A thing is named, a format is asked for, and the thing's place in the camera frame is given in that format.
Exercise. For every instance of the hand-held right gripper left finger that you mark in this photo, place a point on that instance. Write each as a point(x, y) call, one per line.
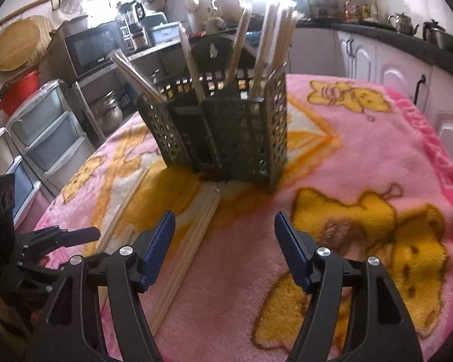
point(158, 249)

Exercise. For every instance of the group of condiment bottles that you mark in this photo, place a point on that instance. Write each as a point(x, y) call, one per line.
point(353, 10)

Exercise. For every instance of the pink cartoon printed blanket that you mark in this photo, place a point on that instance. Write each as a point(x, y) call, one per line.
point(362, 151)

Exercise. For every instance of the white box with blue lid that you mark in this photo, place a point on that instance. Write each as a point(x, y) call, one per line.
point(166, 33)

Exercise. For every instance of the black microwave oven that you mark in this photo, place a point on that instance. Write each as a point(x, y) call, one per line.
point(92, 47)

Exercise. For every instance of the large stainless steel pot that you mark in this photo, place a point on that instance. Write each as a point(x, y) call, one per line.
point(107, 113)

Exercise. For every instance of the kitchen shelf rack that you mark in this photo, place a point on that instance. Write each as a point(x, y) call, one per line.
point(151, 52)

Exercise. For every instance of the red plastic basin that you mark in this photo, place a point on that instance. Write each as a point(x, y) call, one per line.
point(19, 90)

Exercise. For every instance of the black blender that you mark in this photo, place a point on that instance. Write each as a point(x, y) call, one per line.
point(132, 22)

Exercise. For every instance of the dark kettle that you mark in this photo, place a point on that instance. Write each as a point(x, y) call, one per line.
point(434, 30)

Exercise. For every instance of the black kitchen countertop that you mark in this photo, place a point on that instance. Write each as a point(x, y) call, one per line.
point(400, 45)

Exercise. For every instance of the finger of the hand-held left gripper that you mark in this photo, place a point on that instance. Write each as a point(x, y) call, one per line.
point(79, 236)
point(37, 277)

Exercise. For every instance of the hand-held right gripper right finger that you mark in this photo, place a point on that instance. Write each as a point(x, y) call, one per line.
point(294, 252)

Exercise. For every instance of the black plastic utensil holder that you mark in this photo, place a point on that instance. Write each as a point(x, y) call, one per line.
point(230, 135)

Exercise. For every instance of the white kitchen base cabinets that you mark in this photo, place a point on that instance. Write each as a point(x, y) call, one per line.
point(362, 57)

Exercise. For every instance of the wooden chopstick pair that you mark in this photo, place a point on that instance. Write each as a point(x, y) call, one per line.
point(266, 45)
point(190, 60)
point(239, 37)
point(136, 75)
point(285, 37)

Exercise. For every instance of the round bamboo tray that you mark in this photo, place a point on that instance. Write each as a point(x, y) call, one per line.
point(17, 45)

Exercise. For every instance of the plastic drawer unit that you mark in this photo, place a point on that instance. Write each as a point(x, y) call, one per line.
point(49, 132)
point(15, 184)

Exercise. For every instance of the stainless steel kettle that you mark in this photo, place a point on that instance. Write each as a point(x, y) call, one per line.
point(402, 23)

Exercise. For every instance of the pile of wooden chopsticks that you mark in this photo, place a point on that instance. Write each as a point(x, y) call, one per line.
point(196, 241)

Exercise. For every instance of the wooden rolling pin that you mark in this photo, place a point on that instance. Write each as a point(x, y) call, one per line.
point(19, 12)

